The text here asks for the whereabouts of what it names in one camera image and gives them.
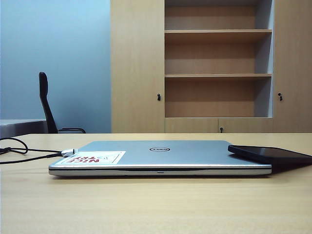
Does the black laptop power cable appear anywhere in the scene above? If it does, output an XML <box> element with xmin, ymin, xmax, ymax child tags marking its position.
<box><xmin>0</xmin><ymin>137</ymin><xmax>61</xmax><ymax>156</ymax></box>

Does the light wooden shelf cabinet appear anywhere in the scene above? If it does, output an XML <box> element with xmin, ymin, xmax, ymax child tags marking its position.
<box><xmin>110</xmin><ymin>0</ymin><xmax>312</xmax><ymax>134</ymax></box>

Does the white red text sticker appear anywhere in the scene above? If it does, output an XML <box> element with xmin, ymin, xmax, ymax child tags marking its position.
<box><xmin>59</xmin><ymin>150</ymin><xmax>126</xmax><ymax>165</ymax></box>

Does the black office chair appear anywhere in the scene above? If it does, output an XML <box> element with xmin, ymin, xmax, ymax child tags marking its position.
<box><xmin>39</xmin><ymin>72</ymin><xmax>86</xmax><ymax>134</ymax></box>

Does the black charging cable silver plug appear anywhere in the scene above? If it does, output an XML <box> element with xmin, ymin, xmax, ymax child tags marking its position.
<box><xmin>0</xmin><ymin>147</ymin><xmax>78</xmax><ymax>164</ymax></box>

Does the silver Dell laptop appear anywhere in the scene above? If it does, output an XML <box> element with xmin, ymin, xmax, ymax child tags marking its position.
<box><xmin>48</xmin><ymin>140</ymin><xmax>273</xmax><ymax>176</ymax></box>

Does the black smartphone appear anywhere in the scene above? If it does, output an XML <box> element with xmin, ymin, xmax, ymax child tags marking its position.
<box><xmin>228</xmin><ymin>144</ymin><xmax>312</xmax><ymax>164</ymax></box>

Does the white power adapter with cable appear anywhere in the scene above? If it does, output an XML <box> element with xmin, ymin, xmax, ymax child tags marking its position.
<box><xmin>0</xmin><ymin>118</ymin><xmax>49</xmax><ymax>139</ymax></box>

